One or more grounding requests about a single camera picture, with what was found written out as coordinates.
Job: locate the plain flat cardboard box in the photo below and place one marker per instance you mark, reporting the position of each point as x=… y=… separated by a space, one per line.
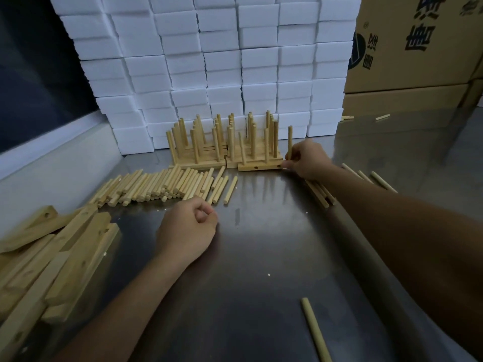
x=403 y=98

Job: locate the dark window pane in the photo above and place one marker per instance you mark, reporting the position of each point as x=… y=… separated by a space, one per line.
x=37 y=67

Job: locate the person's right hand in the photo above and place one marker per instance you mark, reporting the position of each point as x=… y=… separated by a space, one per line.
x=311 y=160

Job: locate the person's left thumb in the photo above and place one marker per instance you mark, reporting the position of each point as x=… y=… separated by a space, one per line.
x=210 y=221

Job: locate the person's left hand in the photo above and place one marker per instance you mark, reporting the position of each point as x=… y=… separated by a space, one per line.
x=181 y=231

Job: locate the person's left forearm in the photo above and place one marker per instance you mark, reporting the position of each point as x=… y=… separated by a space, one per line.
x=124 y=312

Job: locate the person's right forearm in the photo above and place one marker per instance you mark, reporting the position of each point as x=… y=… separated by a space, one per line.
x=407 y=245

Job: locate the row of loose wooden dowels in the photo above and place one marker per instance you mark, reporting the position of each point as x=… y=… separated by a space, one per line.
x=162 y=184

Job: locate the person's right fingers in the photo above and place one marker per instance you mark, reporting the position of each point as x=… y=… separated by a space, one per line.
x=292 y=161

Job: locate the stack of white foam blocks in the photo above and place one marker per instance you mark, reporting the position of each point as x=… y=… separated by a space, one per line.
x=226 y=60

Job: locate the wooden peg rack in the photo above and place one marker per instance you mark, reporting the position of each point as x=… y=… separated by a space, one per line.
x=252 y=154
x=196 y=156

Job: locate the white window sill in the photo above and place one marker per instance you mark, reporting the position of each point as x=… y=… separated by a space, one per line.
x=53 y=145

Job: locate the pile of wooden slats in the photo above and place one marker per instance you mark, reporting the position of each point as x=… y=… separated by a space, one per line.
x=45 y=260

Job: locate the large printed cardboard box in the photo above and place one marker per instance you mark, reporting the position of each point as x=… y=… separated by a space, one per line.
x=415 y=45

